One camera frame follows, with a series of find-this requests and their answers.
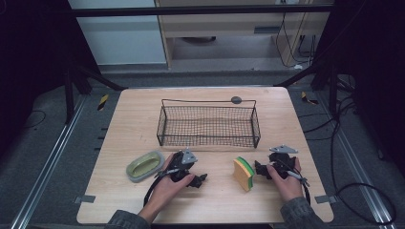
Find light wooden cabinet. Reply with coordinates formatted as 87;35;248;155
154;0;332;70

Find black horizontal bar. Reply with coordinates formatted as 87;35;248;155
68;5;336;18

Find black hanging cables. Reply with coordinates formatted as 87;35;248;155
274;11;318;70

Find green and yellow sponge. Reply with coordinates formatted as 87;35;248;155
232;156;256;193

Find yellow black tape strip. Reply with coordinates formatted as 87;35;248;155
96;94;110;112
300;91;320;106

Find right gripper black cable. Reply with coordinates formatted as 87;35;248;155
280;160;312;205

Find person's right hand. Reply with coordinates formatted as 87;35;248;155
266;156;304;203

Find person's left hand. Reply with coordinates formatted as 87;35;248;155
148;152;196;209

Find white cabinet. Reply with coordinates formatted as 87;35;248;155
68;0;168;66

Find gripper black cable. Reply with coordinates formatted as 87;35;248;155
280;160;312;205
142;167;180;208

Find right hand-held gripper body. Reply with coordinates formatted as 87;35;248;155
268;144;299;179

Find black floor cables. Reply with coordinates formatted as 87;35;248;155
298;74;398;225

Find thin black floor cable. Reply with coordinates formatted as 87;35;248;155
22;109;48;130

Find black wire mesh basket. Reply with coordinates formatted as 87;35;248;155
156;98;262;150

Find black curtain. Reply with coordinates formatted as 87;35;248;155
313;0;405;179
0;0;102;160

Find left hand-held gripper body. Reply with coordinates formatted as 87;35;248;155
168;147;199;183

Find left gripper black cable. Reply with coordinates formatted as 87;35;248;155
142;167;180;208

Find aluminium floor rail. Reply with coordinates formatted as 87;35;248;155
316;92;397;229
9;94;88;229

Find black metal stand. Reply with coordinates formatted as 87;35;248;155
273;58;340;116
62;61;129;126

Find grey table bracket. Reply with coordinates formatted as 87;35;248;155
313;194;338;205
73;194;96;205

